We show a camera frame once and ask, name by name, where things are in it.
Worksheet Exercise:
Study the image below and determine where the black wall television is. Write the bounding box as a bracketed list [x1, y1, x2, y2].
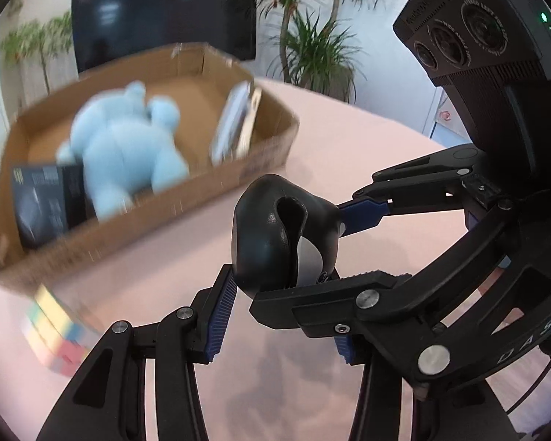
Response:
[70, 0, 259, 75]

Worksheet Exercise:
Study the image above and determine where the black computer mouse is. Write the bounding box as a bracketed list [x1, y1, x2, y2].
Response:
[232, 173, 346, 295]

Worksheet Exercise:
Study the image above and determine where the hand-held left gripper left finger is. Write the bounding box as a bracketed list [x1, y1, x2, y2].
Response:
[36, 264, 240, 441]

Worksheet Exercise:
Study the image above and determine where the tall potted palm plant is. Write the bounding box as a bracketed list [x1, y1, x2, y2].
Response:
[256, 0, 398, 104]

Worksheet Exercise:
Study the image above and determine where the light blue plush toy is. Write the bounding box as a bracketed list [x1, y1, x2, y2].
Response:
[55, 80, 191, 221]

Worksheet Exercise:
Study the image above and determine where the slim green potted plant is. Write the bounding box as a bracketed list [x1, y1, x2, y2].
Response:
[0, 9, 74, 98]

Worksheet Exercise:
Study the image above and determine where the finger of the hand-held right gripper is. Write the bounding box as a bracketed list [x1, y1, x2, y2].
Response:
[337, 143, 499, 238]
[249, 207, 510, 368]

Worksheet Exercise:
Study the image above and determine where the pastel sticky note stack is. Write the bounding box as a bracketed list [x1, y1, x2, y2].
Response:
[19, 284, 99, 378]

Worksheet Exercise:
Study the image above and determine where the thin black cable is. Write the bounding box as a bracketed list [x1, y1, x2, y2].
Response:
[503, 354, 551, 441]

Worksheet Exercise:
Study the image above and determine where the black product box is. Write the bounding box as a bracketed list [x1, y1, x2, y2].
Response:
[10, 163, 97, 251]

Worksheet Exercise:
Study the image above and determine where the brown cardboard box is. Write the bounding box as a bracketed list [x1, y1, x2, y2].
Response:
[0, 42, 301, 297]

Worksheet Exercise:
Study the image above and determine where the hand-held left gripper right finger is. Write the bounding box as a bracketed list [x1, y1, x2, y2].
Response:
[333, 334, 519, 441]

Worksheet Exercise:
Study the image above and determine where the white package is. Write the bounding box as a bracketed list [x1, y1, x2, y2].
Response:
[210, 80, 263, 165]

